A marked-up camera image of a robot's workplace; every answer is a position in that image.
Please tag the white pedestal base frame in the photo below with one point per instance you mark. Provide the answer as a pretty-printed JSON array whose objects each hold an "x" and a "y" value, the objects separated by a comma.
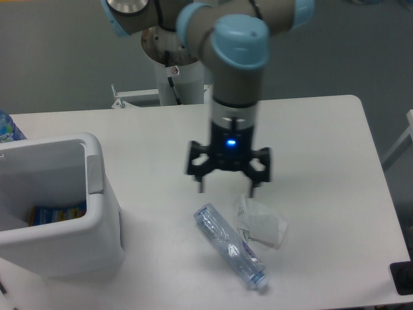
[{"x": 155, "y": 98}]

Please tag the white furniture leg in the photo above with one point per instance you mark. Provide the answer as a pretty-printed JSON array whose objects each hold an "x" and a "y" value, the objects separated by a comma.
[{"x": 399, "y": 146}]

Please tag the clear empty plastic bottle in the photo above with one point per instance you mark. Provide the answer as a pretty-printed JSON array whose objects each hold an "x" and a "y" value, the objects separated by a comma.
[{"x": 231, "y": 247}]

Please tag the white push-lid trash can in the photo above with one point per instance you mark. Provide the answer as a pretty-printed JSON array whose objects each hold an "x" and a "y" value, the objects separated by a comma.
[{"x": 61, "y": 171}]

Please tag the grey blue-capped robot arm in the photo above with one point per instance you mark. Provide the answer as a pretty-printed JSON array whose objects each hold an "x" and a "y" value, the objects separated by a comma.
[{"x": 232, "y": 41}]

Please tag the blue yellow package in bin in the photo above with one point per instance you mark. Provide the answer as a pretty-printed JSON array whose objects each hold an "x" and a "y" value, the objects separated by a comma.
[{"x": 42, "y": 215}]

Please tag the crumpled white paper wrapper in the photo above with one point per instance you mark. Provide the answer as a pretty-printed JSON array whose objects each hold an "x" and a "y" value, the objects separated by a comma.
[{"x": 257, "y": 222}]

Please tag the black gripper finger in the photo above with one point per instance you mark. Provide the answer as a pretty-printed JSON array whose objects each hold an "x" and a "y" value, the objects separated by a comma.
[
  {"x": 199, "y": 163},
  {"x": 259, "y": 169}
]

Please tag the blue labelled bottle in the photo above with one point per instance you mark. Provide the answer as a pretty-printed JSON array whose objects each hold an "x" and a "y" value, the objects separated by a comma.
[{"x": 9, "y": 130}]

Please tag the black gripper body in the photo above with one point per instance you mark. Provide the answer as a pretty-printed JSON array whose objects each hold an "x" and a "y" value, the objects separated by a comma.
[{"x": 230, "y": 151}]

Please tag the black device at table edge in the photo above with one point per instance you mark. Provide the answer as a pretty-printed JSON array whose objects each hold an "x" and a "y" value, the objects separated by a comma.
[{"x": 402, "y": 277}]

